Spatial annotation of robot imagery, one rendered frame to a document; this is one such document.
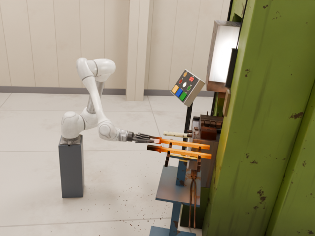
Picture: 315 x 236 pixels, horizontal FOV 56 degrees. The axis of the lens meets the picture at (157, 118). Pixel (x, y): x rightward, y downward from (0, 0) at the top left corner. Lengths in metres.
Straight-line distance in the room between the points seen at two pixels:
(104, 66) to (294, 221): 1.81
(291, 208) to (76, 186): 1.90
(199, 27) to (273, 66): 3.68
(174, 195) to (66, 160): 1.19
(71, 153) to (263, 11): 1.96
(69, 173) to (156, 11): 3.28
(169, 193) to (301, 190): 0.87
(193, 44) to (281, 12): 3.76
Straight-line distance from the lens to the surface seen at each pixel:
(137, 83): 5.17
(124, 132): 2.15
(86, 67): 2.34
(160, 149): 2.03
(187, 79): 2.94
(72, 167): 2.89
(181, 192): 2.12
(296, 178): 2.15
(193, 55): 5.53
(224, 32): 2.14
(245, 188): 2.25
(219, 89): 2.30
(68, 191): 3.07
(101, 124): 2.00
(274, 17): 1.82
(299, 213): 2.35
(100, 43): 5.28
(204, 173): 2.47
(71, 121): 2.68
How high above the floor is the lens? 2.02
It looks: 25 degrees down
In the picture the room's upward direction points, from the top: 5 degrees clockwise
